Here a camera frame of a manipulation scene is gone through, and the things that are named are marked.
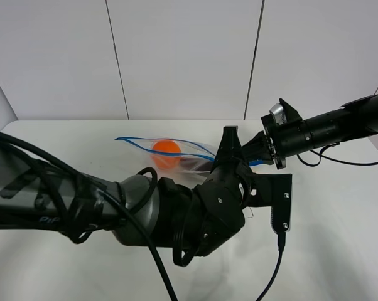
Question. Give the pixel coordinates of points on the orange fruit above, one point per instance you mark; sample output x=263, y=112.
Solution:
x=165, y=154

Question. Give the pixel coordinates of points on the dark purple eggplant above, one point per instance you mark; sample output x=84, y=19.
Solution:
x=195, y=165

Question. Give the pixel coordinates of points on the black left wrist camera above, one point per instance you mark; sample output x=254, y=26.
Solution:
x=281, y=203

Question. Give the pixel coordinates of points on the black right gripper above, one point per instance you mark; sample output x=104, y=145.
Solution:
x=264, y=148

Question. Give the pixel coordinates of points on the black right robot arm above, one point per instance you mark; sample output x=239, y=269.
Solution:
x=287, y=134

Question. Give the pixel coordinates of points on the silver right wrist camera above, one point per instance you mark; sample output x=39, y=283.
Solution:
x=278, y=114

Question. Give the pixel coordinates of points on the clear zip bag blue seal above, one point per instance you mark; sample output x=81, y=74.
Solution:
x=140, y=147

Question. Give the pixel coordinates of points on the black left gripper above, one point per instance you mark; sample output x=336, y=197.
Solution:
x=215, y=212

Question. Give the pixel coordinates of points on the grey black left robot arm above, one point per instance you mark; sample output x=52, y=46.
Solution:
x=40, y=192

